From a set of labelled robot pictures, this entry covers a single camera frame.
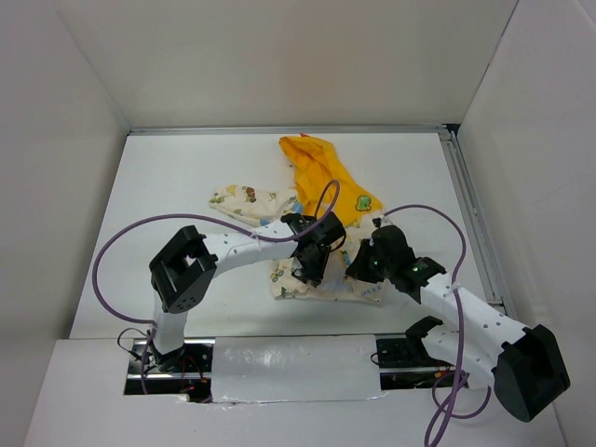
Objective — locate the white tape sheet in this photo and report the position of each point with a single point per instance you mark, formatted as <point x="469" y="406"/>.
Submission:
<point x="263" y="370"/>

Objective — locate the aluminium frame rail right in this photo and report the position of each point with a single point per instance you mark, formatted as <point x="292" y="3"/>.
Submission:
<point x="493" y="284"/>

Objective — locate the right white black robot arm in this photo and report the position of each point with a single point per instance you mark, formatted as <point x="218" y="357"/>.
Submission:
<point x="522" y="365"/>

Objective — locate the aluminium frame rail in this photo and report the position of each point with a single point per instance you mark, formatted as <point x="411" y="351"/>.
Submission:
<point x="493" y="284"/>
<point x="438" y="129"/>

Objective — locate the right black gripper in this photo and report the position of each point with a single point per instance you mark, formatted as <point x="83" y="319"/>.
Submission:
<point x="358" y="266"/>

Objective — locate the yellow cream printed kids jacket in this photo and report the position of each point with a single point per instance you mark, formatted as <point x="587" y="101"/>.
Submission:
<point x="321" y="181"/>

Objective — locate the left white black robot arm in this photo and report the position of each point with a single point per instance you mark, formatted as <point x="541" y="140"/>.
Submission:
<point x="183" y="270"/>

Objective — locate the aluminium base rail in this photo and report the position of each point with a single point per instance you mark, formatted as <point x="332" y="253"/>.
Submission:
<point x="401" y="367"/>

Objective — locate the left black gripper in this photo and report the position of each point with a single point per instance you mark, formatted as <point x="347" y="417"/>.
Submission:
<point x="314" y="274"/>

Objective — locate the aluminium frame rail back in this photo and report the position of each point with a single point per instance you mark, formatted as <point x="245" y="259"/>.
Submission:
<point x="438" y="129"/>

